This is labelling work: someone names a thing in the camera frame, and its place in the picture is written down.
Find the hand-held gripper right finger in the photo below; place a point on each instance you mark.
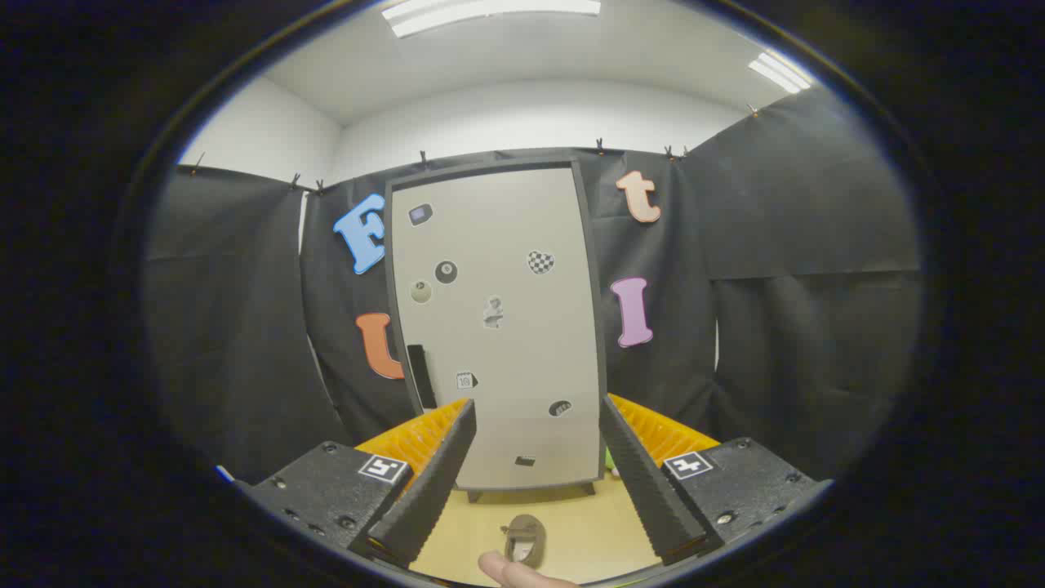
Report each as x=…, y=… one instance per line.
x=641, y=482

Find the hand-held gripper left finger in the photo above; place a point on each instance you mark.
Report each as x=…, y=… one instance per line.
x=433, y=482

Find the brown fuzzy shoe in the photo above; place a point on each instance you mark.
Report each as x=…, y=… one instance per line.
x=526, y=543

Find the dark grey shoe cabinet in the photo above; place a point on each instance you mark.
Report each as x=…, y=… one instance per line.
x=490, y=162

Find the black backdrop cloth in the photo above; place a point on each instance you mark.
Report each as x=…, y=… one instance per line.
x=775, y=245

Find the small ceiling light panel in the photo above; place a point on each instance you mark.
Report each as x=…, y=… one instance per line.
x=780, y=72

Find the long ceiling light panel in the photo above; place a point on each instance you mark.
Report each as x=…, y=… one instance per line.
x=490, y=12

